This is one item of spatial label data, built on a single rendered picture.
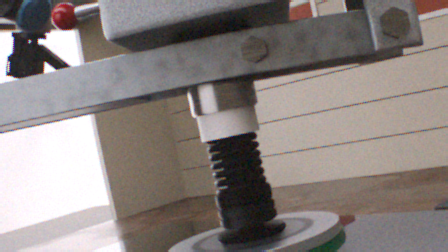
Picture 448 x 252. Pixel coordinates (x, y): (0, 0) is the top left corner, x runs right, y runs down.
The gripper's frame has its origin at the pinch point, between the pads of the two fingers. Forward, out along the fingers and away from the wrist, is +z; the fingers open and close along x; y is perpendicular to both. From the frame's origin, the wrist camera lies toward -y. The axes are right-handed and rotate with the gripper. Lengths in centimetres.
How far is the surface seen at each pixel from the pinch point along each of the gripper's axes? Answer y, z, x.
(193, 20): -39, -27, 85
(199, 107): -41, -18, 80
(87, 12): -27, -27, 80
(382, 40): -59, -28, 87
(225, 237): -46, -3, 82
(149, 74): -35, -21, 81
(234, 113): -45, -18, 81
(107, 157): 75, 192, -715
